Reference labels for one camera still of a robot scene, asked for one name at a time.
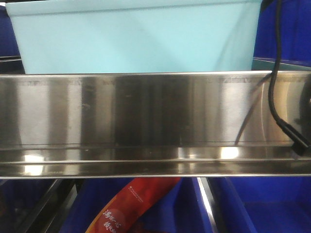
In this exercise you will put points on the dark blue bin lower middle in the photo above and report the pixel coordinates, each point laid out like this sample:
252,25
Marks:
182,210

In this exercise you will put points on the dark blue bin upper left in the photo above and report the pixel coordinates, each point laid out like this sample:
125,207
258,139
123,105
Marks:
8,43

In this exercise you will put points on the dark blue bin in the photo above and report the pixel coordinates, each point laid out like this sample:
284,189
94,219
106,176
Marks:
295,28
182,210
264,204
8,43

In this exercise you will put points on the dark blue bin upper right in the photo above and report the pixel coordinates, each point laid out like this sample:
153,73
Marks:
295,28

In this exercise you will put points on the light blue plastic bin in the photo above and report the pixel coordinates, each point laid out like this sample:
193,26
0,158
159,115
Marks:
134,36

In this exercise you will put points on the stainless steel shelf rail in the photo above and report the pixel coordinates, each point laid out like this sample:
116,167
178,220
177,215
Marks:
149,124

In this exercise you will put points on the metal shelf divider rail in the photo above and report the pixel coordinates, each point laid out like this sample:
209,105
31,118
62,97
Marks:
209,203

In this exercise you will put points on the dark blue bin lower right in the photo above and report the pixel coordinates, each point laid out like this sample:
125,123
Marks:
264,204

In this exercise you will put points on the red snack package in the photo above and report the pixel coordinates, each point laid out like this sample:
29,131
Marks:
127,206

